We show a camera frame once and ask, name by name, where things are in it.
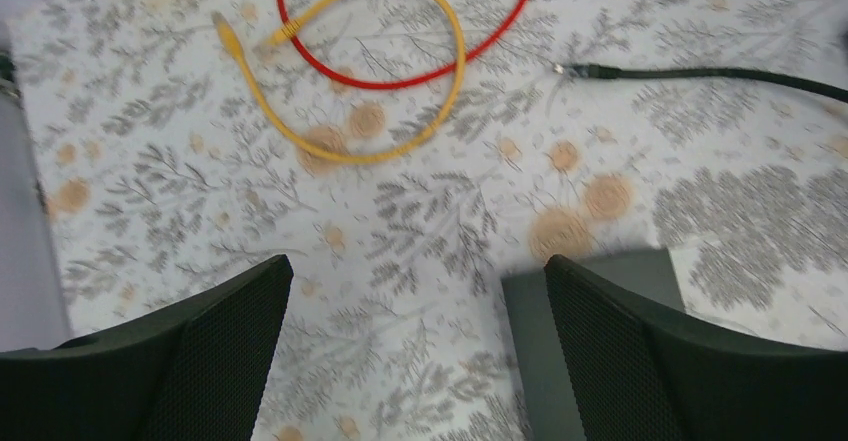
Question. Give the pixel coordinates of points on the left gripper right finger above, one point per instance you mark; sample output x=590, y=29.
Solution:
x=641, y=370

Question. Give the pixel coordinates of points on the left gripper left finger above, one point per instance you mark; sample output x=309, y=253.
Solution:
x=193, y=370

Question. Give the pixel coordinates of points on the floral patterned table mat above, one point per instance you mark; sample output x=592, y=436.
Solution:
x=162, y=177

